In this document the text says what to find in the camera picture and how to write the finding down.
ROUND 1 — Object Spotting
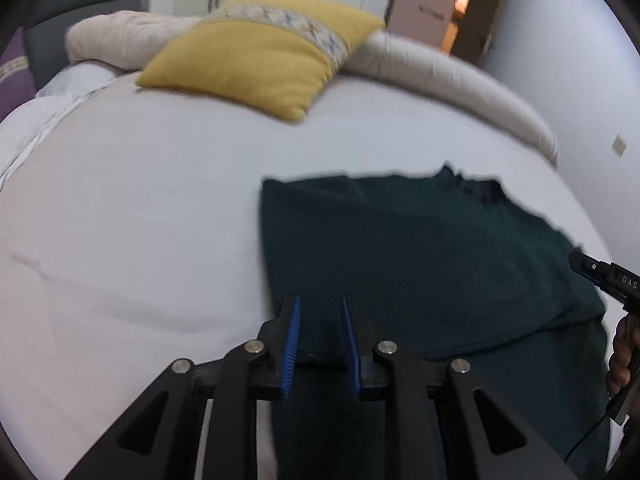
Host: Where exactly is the white bed sheet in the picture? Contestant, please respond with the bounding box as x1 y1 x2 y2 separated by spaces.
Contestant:
1 75 608 479

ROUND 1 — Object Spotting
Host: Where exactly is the beige rolled duvet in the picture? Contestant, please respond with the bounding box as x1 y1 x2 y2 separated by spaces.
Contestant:
65 11 558 164

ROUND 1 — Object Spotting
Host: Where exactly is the yellow cushion with patterned band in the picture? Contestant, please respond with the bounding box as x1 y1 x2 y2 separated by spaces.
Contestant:
136 0 384 122

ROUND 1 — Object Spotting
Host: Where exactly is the upper beige wall socket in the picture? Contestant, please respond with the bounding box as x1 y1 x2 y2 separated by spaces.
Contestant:
612 136 627 157

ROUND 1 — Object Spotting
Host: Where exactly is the purple cushion with band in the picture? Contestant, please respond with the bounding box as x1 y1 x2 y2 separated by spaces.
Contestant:
0 27 36 122

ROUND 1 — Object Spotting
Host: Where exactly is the dark green knitted sweater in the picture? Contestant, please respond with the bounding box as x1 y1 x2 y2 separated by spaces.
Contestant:
260 168 610 479

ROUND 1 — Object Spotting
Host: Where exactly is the black cable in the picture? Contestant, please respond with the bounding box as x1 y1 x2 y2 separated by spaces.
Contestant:
563 410 612 463

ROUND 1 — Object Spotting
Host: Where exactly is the dark grey upholstered headboard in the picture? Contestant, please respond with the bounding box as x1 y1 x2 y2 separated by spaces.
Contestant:
24 0 150 89

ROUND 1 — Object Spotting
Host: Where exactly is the brown open door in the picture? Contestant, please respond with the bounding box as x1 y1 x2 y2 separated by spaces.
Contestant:
450 0 504 65

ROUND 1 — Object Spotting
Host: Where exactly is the right hand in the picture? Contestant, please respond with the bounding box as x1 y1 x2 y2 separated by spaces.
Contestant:
606 314 639 396

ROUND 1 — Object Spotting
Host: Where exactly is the white pillow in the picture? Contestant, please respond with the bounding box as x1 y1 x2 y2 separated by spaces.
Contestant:
0 61 124 186

